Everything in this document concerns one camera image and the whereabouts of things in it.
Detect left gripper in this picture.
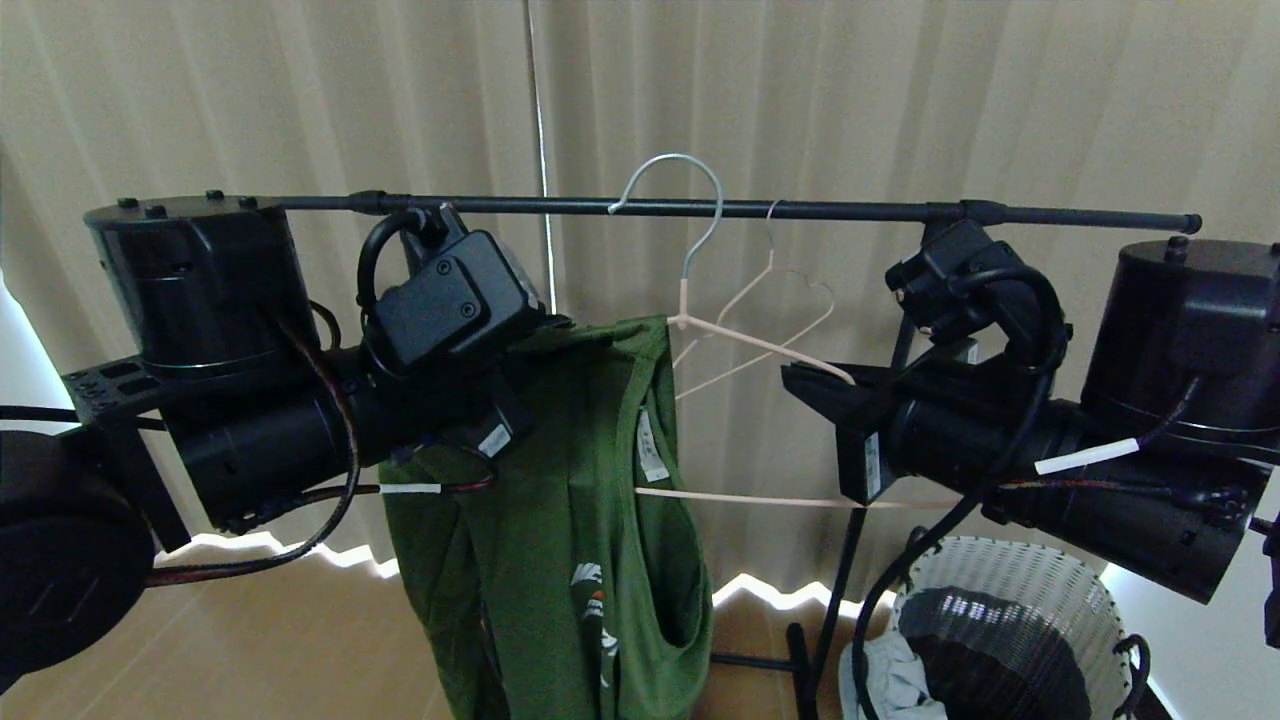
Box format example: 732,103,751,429
165,318,573,531

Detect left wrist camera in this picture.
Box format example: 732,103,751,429
357,205,547,377

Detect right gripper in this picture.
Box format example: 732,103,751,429
780,358,1271,606

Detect green long-sleeved shirt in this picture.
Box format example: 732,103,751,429
378,315,715,720

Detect white laundry basket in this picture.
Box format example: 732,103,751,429
888,537,1153,720

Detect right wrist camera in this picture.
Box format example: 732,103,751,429
885,218,1003,337

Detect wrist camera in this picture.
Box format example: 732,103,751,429
357,205,547,377
885,218,1003,337

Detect black clothes rack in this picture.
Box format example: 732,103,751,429
255,190,1202,720

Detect beige curtain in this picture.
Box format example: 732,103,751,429
0,0,1280,613

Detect pale grey shorts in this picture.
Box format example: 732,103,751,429
838,630,947,720

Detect pink clothes hanger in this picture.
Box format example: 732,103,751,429
672,200,837,401
608,153,963,511

